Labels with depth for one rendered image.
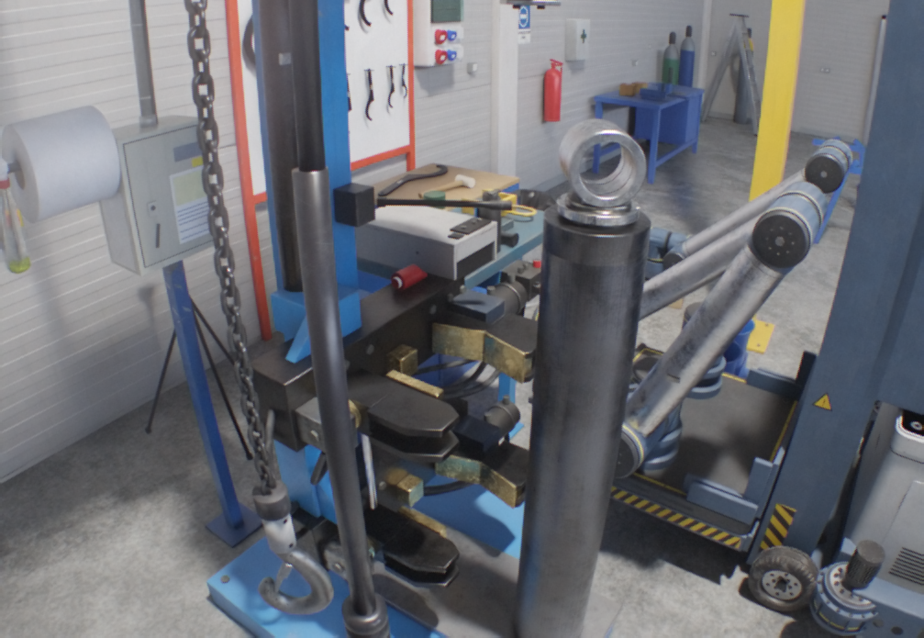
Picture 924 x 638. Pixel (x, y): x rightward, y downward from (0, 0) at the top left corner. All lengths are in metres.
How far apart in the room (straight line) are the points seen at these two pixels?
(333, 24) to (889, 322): 1.70
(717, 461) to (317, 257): 2.19
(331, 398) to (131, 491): 2.60
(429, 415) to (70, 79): 2.20
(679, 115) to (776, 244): 6.70
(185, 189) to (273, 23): 0.66
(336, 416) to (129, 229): 1.48
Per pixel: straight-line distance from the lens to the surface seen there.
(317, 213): 0.40
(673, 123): 8.31
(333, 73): 1.71
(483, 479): 2.10
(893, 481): 2.13
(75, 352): 3.28
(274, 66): 1.51
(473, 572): 2.25
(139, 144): 1.86
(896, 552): 2.30
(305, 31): 0.39
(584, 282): 1.23
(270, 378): 1.52
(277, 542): 0.72
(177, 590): 2.56
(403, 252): 2.01
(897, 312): 1.95
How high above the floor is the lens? 1.88
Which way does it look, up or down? 26 degrees down
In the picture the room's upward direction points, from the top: straight up
